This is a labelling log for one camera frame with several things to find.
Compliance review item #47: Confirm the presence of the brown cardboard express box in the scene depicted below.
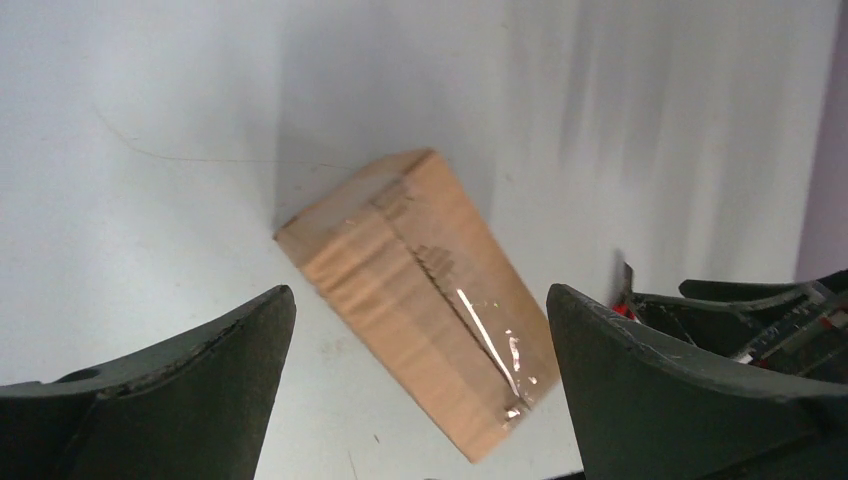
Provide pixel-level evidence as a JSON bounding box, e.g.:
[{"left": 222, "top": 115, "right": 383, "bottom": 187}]
[{"left": 275, "top": 148, "right": 559, "bottom": 463}]

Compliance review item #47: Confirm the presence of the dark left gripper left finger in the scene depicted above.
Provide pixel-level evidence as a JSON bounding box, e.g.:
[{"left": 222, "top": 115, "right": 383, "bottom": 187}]
[{"left": 1, "top": 285, "right": 296, "bottom": 479}]

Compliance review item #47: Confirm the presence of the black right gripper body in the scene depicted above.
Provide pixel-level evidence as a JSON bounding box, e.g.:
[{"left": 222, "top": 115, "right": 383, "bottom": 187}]
[{"left": 629, "top": 270, "right": 847, "bottom": 384}]

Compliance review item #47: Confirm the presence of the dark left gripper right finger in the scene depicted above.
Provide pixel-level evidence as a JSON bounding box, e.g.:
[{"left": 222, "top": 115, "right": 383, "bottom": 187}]
[{"left": 546, "top": 284, "right": 847, "bottom": 479}]

